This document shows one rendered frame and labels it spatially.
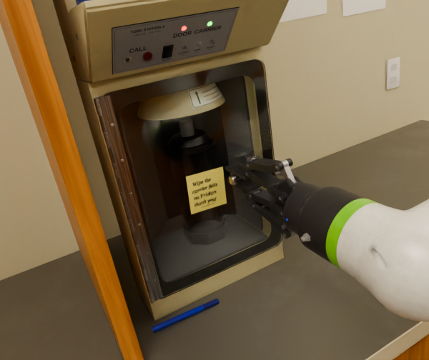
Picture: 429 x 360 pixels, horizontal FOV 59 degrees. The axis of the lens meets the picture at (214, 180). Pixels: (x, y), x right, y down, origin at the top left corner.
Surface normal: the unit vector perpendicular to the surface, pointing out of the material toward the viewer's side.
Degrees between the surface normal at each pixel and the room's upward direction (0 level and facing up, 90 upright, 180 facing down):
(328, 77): 90
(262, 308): 0
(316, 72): 90
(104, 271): 90
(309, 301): 0
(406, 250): 42
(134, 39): 135
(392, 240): 36
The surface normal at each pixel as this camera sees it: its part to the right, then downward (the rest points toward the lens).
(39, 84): 0.47, 0.28
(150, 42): 0.44, 0.84
